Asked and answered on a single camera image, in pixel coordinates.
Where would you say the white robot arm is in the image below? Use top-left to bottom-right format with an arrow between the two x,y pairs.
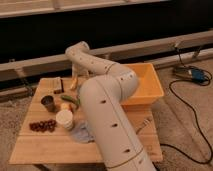
65,42 -> 156,171

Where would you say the yellow plastic tray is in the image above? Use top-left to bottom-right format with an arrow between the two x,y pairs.
122,63 -> 164,106

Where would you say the brown chocolate bar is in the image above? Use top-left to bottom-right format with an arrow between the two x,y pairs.
53,77 -> 63,94

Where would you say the green pepper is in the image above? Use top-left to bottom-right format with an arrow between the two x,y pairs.
61,95 -> 79,106

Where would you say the small yellow block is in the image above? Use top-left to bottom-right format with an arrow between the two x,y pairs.
60,103 -> 72,111

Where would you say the dark metal cup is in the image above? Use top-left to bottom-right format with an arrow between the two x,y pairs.
41,95 -> 55,112

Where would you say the white paper cup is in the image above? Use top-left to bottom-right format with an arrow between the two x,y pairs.
56,110 -> 74,130

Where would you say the crumpled blue cloth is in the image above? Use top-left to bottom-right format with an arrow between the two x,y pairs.
70,121 -> 94,143

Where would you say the bunch of red grapes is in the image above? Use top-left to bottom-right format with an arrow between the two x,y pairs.
29,119 -> 57,132

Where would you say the metal fork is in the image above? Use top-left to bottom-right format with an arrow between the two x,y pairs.
136,118 -> 151,134

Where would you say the blue power adapter box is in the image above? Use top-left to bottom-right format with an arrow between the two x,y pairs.
173,67 -> 207,83

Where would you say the black power cable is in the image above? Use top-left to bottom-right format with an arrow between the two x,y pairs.
159,46 -> 213,165

